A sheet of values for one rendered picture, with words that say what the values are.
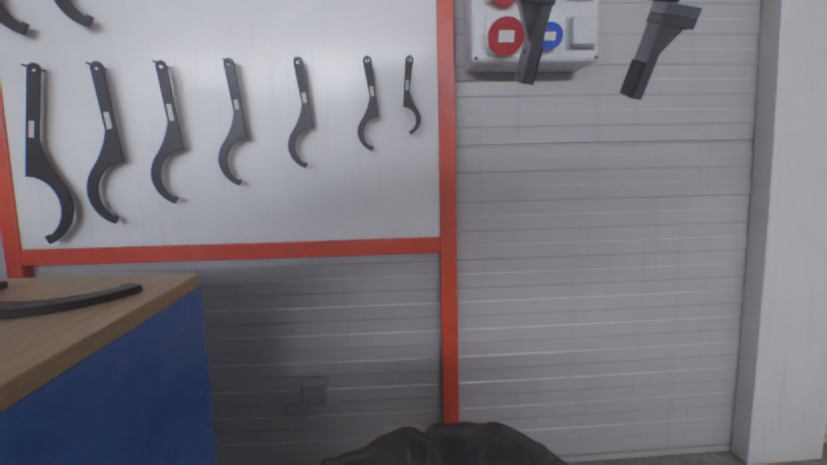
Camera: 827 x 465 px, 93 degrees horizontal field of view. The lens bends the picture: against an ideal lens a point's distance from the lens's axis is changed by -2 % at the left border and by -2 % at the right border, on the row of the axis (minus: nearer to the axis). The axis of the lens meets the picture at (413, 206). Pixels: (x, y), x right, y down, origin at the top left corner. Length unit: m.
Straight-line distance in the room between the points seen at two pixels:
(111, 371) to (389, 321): 0.97
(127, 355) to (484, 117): 1.13
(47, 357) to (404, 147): 1.03
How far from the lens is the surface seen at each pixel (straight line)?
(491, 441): 0.80
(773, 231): 1.83
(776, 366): 2.00
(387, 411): 1.62
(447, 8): 1.41
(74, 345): 0.61
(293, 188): 1.37
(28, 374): 0.57
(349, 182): 1.33
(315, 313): 1.48
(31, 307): 0.75
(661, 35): 0.54
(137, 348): 0.71
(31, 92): 1.70
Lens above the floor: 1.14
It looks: 6 degrees down
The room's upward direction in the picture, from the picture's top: 1 degrees counter-clockwise
